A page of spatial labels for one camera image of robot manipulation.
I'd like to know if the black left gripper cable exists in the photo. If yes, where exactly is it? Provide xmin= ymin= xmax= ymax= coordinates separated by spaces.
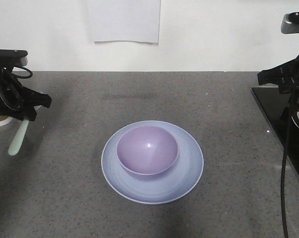
xmin=5 ymin=65 xmax=33 ymax=80

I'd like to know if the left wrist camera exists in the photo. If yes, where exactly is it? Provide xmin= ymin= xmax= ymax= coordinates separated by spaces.
xmin=0 ymin=49 xmax=28 ymax=67

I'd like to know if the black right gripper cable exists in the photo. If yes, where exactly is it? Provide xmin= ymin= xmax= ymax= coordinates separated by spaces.
xmin=281 ymin=84 xmax=299 ymax=238

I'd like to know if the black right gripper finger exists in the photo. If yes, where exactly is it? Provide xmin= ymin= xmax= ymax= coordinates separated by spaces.
xmin=278 ymin=84 xmax=297 ymax=94
xmin=257 ymin=60 xmax=295 ymax=85

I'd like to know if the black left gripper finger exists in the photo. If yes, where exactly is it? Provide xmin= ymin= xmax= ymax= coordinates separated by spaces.
xmin=0 ymin=108 xmax=37 ymax=121
xmin=22 ymin=87 xmax=52 ymax=108

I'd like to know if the light blue plate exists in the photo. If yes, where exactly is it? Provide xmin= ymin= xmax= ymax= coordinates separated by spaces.
xmin=100 ymin=120 xmax=204 ymax=204

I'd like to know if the black induction cooktop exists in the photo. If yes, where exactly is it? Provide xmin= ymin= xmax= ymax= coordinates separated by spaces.
xmin=251 ymin=87 xmax=299 ymax=176

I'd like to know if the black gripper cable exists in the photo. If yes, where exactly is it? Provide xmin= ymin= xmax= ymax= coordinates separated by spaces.
xmin=5 ymin=65 xmax=33 ymax=80
xmin=281 ymin=84 xmax=299 ymax=238

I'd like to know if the pale green spoon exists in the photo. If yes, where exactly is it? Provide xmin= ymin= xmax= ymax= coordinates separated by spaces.
xmin=8 ymin=119 xmax=30 ymax=156

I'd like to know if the white paper sheet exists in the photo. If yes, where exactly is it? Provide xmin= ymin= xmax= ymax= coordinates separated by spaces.
xmin=87 ymin=0 xmax=161 ymax=44

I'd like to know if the purple bowl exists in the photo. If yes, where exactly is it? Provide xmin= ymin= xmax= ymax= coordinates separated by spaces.
xmin=116 ymin=125 xmax=180 ymax=177

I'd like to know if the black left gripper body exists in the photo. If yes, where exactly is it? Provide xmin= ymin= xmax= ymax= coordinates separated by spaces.
xmin=0 ymin=66 xmax=26 ymax=120

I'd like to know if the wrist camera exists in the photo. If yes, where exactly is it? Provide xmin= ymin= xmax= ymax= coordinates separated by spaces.
xmin=0 ymin=49 xmax=28 ymax=67
xmin=281 ymin=11 xmax=299 ymax=34

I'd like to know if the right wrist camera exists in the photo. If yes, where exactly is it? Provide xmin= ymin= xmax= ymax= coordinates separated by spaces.
xmin=281 ymin=11 xmax=299 ymax=34

